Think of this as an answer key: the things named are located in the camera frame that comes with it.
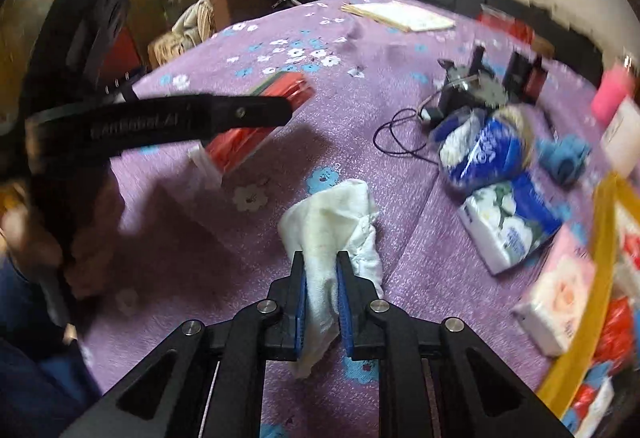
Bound blue white tissue pack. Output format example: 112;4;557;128
458;172;562;276

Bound purple floral tablecloth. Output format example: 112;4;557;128
79;0;632;438

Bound red plastic bag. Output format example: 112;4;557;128
592;296;636;375

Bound blanket on chair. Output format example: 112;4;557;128
148;0;216;68

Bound dark bottle with cork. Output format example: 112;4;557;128
502;35;554;106

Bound white cloth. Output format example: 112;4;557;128
278;179;384;378

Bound black electric motor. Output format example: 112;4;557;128
416;44;510;127

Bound yellow cardboard box lid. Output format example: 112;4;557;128
537;172;639;418

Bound blue red cloth pack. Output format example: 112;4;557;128
188;71;314;188

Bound white plastic jar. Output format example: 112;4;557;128
601;98;640;178

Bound pink sleeved thermos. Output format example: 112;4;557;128
590;54;639;127

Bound paper notebook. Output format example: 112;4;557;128
341;0;456;33

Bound blue sock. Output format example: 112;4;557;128
536;135;591;188

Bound pink rose tissue pack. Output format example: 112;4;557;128
513;224;596;357

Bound blue tissue roll pack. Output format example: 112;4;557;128
430;104;535;194

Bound red bag on sofa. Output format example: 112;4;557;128
476;5;535;45

